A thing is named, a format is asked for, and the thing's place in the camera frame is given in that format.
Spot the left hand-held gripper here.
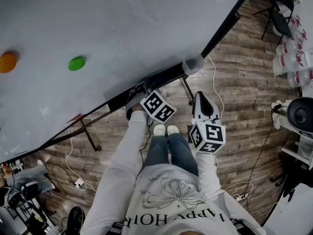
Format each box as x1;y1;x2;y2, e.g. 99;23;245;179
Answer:
125;78;177;124

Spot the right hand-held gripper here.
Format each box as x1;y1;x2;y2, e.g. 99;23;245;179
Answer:
187;91;226;154

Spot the person's right forearm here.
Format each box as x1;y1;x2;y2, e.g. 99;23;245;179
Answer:
195;152;223;195

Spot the person's left forearm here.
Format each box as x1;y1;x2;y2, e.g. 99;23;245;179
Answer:
107;111;150;181

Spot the large white whiteboard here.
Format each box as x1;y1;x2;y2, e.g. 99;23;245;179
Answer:
0;0;255;165

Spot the person's right white shoe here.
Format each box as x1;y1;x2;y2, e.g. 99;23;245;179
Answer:
167;124;180;136

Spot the person's white shoe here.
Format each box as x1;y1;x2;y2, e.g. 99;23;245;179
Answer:
167;124;180;136
153;124;167;137

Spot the person's left white shoe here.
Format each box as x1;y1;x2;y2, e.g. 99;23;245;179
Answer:
153;124;167;137

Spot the person's right leg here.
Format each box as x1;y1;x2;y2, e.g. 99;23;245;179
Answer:
167;133;199;177

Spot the person's leg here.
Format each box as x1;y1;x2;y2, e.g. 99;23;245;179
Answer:
143;136;171;167
167;133;199;177

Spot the clear plastic cup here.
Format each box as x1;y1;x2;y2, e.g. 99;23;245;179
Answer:
182;53;205;76

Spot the person's left leg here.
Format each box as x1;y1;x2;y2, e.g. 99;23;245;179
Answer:
143;136;171;167

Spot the green round magnet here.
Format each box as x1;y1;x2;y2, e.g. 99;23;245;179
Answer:
67;55;87;71

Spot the white printed sweatshirt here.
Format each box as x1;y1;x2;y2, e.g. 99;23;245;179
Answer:
82;111;266;235

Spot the pile of clear water bottles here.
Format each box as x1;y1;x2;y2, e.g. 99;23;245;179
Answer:
272;15;313;89

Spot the black folding chair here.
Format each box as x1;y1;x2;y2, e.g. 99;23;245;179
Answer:
252;0;295;45

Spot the white floor power strip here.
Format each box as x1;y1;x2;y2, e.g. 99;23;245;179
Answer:
74;177;88;190

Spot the orange round magnet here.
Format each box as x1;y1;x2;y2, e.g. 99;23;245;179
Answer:
0;52;18;73

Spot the long white cable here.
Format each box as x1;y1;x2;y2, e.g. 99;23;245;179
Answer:
206;55;225;127
65;128;84;181

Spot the coiled white cable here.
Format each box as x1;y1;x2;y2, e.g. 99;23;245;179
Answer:
224;181;255;202

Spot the white desk frame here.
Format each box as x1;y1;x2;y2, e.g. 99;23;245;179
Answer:
281;131;313;169

